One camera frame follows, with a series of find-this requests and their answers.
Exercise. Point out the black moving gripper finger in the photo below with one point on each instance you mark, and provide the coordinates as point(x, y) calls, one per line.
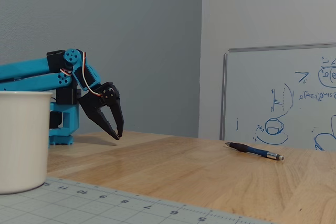
point(115, 108)

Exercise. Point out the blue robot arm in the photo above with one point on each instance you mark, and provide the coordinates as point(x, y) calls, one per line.
point(26, 69)

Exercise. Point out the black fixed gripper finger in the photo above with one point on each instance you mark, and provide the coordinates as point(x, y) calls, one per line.
point(101, 120)

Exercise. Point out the whiteboard with blue drawings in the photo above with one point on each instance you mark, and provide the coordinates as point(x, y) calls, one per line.
point(257, 87)

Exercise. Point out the grey gridded cutting mat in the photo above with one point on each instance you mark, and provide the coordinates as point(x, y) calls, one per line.
point(78, 205)

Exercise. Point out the cream ceramic mug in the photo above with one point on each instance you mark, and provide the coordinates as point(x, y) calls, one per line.
point(23, 140)

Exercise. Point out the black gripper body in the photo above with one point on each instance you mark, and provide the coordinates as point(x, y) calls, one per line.
point(92, 102)

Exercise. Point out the blue black pen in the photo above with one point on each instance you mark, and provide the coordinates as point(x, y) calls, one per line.
point(250, 150)

